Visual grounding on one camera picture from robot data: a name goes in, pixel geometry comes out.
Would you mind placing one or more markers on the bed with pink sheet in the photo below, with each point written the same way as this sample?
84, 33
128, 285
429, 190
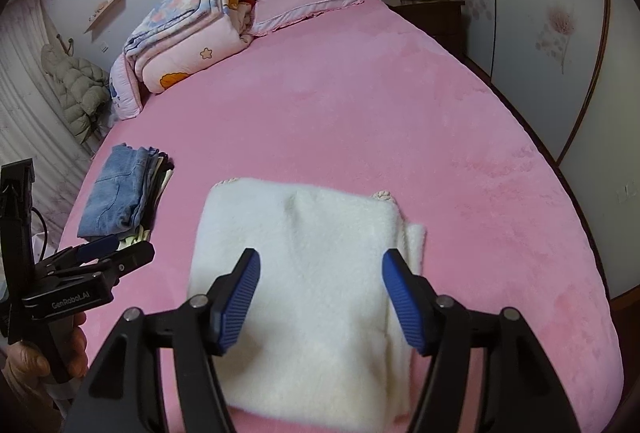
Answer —
350, 103

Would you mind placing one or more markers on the pale wall shelf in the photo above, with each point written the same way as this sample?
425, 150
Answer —
105, 13

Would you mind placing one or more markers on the white knitted sweater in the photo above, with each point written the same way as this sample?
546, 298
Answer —
310, 293

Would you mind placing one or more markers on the pink pillow with blue print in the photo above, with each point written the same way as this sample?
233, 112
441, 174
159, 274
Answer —
125, 88

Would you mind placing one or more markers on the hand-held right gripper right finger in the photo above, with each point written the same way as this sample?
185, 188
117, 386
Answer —
404, 303

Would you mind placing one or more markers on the person's left hand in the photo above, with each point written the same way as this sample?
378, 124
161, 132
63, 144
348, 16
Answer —
30, 363

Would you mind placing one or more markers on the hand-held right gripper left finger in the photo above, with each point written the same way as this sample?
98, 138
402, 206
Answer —
241, 298

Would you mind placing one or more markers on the white curtain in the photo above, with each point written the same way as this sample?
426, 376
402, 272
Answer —
25, 113

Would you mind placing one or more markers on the beige puffer jacket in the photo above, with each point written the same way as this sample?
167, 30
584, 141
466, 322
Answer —
77, 88

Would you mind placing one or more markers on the folded pink floral quilt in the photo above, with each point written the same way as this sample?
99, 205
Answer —
190, 28

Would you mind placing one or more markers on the folded blue jeans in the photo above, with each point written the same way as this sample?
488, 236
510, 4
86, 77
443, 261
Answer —
115, 193

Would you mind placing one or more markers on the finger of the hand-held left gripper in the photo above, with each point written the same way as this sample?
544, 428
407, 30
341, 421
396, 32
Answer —
132, 255
97, 247

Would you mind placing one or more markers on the floral wardrobe door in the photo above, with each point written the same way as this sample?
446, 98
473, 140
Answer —
545, 13

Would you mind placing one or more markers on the dark wooden nightstand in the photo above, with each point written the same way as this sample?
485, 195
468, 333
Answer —
430, 18

